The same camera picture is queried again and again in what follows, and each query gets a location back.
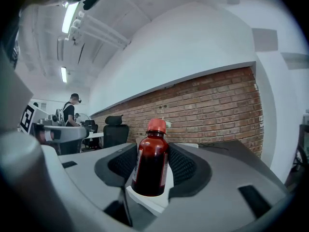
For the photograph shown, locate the standing fan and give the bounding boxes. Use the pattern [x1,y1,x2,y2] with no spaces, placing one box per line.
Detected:
[77,112,91,124]

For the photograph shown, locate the white ceiling pipe bundle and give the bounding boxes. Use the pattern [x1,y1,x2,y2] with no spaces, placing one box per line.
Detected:
[70,11,131,48]

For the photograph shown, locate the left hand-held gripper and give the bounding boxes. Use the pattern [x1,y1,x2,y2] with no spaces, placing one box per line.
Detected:
[19,102,90,144]

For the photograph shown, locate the black office chair with headrest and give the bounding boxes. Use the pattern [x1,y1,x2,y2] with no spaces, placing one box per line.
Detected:
[103,115,130,150]
[83,119,99,150]

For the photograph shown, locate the dark grey table white legs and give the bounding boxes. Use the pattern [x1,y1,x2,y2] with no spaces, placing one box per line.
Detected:
[169,140,263,160]

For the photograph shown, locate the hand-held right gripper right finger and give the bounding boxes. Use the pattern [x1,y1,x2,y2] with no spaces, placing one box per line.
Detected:
[154,140,290,232]

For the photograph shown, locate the black chair patterned cushion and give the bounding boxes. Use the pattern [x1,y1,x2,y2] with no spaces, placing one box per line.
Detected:
[293,110,309,181]

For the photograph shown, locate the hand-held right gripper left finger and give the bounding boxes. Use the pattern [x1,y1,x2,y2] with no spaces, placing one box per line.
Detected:
[57,143,138,227]

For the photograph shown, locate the thin black table cable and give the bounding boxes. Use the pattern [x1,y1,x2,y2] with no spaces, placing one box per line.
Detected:
[199,143,229,152]

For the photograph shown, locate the dark red bottle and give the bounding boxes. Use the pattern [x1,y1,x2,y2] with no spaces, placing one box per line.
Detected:
[131,118,169,197]

